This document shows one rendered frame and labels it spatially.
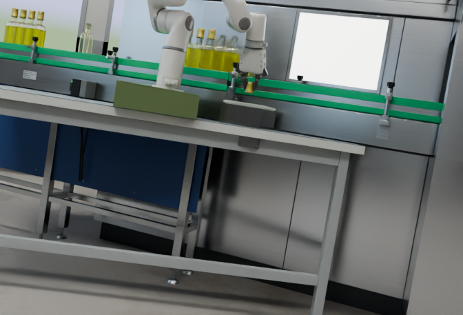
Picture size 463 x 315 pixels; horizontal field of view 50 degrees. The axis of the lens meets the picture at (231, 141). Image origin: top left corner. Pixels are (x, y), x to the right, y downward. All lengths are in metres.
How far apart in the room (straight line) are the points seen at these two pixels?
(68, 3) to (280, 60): 3.40
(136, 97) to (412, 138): 1.09
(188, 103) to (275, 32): 0.75
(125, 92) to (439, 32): 1.36
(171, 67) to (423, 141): 1.03
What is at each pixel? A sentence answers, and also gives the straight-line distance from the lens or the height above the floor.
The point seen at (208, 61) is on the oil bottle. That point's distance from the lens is 2.34.
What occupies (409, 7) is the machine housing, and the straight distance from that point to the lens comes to 2.38.
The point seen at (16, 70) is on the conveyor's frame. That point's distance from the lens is 2.75.
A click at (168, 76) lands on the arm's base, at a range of 1.94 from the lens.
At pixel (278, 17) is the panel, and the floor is 1.27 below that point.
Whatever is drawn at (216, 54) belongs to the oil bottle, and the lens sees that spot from 2.33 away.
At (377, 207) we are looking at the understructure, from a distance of 2.35.
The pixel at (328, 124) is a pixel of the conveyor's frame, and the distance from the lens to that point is 2.14.
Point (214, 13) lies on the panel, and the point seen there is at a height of 1.26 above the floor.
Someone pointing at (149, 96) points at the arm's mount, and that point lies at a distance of 1.84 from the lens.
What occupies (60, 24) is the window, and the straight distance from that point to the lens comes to 5.44.
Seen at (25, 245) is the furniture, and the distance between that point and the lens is 2.08.
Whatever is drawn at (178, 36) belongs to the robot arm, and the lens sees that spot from 1.95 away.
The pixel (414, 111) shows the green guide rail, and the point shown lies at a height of 0.92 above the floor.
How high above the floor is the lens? 0.80
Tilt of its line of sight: 3 degrees down
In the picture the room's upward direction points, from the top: 9 degrees clockwise
